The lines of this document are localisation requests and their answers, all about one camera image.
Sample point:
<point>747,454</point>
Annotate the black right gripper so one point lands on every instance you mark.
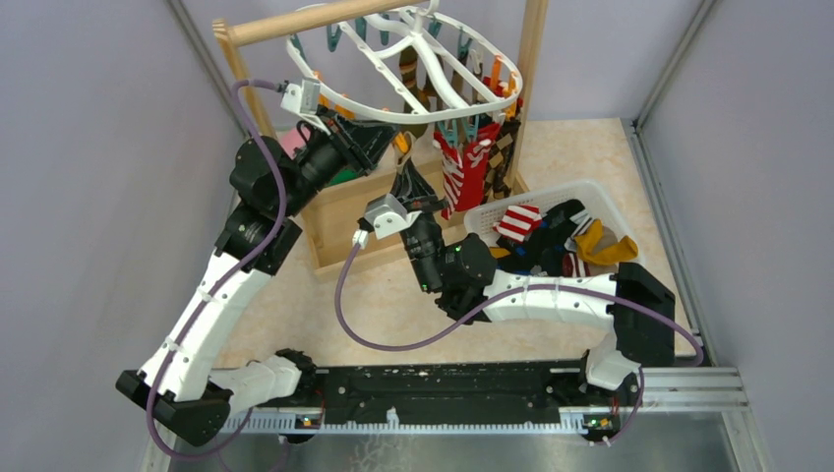
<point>417,195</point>

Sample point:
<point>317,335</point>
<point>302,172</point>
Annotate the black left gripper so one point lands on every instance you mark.
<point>359,143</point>

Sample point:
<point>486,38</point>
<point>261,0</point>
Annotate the red white striped sock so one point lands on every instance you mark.
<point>454,170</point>

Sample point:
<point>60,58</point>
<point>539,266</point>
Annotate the teal clothes clip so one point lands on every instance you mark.
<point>469,126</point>
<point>449,132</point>

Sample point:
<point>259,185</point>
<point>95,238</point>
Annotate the beige argyle sock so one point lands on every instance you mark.
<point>401,160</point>

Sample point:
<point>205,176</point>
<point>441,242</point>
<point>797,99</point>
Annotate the brown argyle sock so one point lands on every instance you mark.
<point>497,183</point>

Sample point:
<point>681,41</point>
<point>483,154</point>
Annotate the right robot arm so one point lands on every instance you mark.
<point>635,311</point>

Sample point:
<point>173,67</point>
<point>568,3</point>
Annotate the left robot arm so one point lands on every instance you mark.
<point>179,387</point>

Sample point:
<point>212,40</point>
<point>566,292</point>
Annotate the wooden hanger rack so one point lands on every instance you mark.
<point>331,220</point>

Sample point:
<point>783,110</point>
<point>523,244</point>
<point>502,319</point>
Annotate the white round clip hanger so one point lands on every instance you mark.
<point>441,68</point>

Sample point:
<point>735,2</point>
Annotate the orange clothes clip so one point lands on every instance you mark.
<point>495,76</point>

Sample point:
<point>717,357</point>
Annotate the green cloth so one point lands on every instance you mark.
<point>343,176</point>

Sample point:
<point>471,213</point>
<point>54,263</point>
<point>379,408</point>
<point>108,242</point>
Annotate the pink cloth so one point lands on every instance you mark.
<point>292,141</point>

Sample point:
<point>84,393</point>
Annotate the olive striped hanging sock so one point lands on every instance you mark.
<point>408,69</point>

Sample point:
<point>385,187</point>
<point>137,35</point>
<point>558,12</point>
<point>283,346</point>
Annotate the black sock in basket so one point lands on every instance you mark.
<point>571,211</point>

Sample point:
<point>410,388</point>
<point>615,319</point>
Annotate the yellow sock in basket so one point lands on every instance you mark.
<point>597,245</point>

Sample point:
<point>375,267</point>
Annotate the white plastic laundry basket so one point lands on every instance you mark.
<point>591,193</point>

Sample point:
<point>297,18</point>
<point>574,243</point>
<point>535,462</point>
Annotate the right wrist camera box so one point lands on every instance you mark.
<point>386,215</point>

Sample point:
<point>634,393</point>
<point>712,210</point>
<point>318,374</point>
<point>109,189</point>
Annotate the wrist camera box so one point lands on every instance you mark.
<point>301,99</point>
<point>386,215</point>

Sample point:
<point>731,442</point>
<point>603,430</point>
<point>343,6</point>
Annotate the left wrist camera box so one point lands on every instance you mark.
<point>301,99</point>

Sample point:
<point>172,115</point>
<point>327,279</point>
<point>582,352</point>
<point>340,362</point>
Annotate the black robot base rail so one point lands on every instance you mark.
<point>523,397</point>

